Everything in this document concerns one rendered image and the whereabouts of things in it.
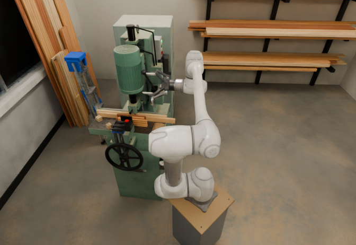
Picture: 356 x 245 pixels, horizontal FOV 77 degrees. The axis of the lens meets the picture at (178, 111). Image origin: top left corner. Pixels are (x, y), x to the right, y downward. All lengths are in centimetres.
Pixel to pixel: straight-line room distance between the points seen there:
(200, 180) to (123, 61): 91
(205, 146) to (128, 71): 84
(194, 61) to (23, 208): 220
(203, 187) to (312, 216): 143
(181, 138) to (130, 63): 76
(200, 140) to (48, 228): 191
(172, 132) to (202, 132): 13
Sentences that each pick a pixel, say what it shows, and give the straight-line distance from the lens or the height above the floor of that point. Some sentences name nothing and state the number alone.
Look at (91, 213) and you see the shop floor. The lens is 249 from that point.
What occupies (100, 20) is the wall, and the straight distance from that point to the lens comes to 412.
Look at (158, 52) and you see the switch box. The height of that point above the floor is 138.
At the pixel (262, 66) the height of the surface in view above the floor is 54.
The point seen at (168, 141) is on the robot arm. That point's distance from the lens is 95.
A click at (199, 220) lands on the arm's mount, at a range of 164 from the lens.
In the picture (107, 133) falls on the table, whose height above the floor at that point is 87.
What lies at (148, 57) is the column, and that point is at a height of 138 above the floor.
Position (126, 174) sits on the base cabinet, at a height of 38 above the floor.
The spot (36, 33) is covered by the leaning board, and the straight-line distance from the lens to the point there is 295.
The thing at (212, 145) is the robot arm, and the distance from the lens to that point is 94.
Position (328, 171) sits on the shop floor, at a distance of 315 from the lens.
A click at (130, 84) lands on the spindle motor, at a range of 161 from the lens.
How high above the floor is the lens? 207
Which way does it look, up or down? 37 degrees down
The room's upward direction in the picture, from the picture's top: straight up
